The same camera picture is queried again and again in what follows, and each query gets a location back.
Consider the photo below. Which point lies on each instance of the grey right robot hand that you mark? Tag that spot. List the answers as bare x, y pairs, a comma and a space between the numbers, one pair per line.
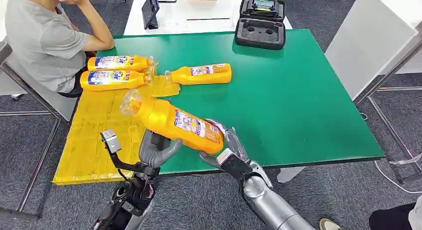
237, 142

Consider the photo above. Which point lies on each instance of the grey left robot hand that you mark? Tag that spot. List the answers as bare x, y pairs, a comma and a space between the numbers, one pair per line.
153, 154

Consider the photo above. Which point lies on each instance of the orange plastic bottle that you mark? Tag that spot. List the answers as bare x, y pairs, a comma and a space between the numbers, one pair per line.
132, 80
138, 63
181, 76
165, 119

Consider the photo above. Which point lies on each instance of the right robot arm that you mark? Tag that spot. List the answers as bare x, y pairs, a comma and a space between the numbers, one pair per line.
273, 205

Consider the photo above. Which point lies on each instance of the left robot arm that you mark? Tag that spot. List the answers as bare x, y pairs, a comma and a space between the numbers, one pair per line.
138, 192

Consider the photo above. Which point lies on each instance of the green table mat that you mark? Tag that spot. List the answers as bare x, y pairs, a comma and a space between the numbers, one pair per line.
280, 106

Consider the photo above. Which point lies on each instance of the person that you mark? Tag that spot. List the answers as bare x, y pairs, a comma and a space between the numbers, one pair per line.
39, 47
392, 218

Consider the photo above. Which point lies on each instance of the white table leg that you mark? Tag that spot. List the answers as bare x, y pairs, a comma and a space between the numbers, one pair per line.
290, 174

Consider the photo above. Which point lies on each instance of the yellow plastic sheet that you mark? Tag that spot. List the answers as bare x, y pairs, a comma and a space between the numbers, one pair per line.
92, 139

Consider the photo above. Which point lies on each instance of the black tablet with stand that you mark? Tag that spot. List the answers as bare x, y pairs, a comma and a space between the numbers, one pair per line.
150, 11

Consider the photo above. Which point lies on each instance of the black foam-lined case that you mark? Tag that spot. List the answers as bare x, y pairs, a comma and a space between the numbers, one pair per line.
260, 37

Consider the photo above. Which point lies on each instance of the white table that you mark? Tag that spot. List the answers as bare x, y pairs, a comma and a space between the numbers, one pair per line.
197, 11

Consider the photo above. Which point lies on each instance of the handheld controller with screen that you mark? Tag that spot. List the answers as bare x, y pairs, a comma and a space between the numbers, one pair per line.
263, 5

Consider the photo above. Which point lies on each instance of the white panel board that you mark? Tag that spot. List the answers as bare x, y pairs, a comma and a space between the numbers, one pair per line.
362, 40

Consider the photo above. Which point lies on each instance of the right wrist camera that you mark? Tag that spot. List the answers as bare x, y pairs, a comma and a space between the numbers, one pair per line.
235, 166

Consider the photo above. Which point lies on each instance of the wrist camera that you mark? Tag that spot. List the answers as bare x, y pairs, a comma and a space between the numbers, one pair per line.
235, 166
110, 137

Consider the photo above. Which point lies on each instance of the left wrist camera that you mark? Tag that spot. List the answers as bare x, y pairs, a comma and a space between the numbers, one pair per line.
110, 137

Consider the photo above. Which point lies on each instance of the white seat with steel frame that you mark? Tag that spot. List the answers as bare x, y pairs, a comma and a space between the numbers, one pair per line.
62, 106

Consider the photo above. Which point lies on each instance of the steel frame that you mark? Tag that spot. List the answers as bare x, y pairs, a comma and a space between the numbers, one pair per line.
392, 129

